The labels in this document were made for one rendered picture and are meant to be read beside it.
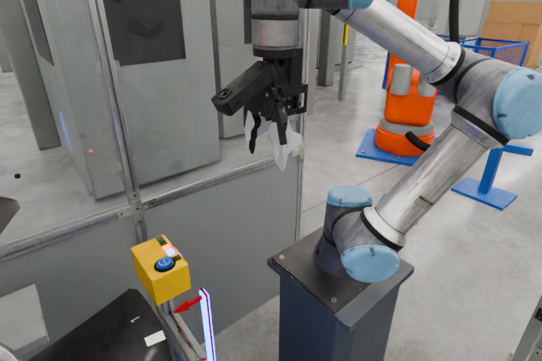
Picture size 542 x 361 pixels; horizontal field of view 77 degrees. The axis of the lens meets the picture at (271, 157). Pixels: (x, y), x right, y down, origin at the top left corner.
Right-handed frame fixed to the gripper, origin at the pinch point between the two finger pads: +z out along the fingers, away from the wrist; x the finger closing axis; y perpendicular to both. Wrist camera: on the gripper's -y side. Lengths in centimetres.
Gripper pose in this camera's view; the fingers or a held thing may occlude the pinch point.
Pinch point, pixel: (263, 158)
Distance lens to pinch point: 64.8
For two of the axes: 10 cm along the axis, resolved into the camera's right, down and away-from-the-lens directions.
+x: -6.2, -3.4, 7.0
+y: 7.8, -2.6, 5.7
